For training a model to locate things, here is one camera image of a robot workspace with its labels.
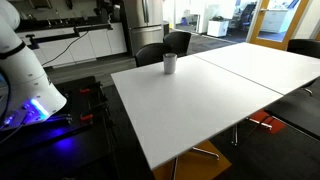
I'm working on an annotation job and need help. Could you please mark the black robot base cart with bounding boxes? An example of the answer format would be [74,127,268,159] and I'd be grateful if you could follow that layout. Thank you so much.
[0,76,111,180]

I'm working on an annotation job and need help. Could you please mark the red clamp upper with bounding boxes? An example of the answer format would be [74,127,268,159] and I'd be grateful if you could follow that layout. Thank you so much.
[79,88,91,94]

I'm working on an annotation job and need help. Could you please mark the white kitchen cabinets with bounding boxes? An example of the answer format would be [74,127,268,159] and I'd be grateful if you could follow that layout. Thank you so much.
[33,23,127,67]

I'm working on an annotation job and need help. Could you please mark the orange framed door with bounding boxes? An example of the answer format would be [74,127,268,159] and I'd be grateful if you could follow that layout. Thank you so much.
[247,0,310,50]

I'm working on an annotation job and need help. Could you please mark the black chair near mug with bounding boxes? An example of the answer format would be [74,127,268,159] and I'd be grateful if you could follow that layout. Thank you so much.
[135,43,171,67]

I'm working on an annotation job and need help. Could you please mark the red clamp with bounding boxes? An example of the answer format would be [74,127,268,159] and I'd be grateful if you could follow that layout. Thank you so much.
[80,114,93,121]
[79,88,91,94]

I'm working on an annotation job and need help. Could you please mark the black cable on cabinets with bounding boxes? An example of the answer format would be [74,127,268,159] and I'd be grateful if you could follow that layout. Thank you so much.
[41,30,90,67]

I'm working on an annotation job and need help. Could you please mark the stainless steel refrigerator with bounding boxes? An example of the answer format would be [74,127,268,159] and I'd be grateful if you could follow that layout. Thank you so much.
[121,0,164,55]

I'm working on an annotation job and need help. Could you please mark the black chair right side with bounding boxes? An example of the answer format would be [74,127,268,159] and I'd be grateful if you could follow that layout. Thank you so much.
[287,39,320,58]

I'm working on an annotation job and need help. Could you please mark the red clamp lower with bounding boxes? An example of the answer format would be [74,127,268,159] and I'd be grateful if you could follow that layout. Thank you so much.
[80,114,93,121]

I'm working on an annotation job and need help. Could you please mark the black chair behind mug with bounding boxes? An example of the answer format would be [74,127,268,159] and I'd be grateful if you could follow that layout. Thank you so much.
[163,31,191,57]

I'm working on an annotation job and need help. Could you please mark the white ceramic mug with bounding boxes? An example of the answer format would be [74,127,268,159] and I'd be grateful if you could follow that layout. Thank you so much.
[163,53,177,74]

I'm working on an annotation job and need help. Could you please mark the white cabinet in office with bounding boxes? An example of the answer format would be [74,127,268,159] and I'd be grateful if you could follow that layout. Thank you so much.
[207,21,229,37]

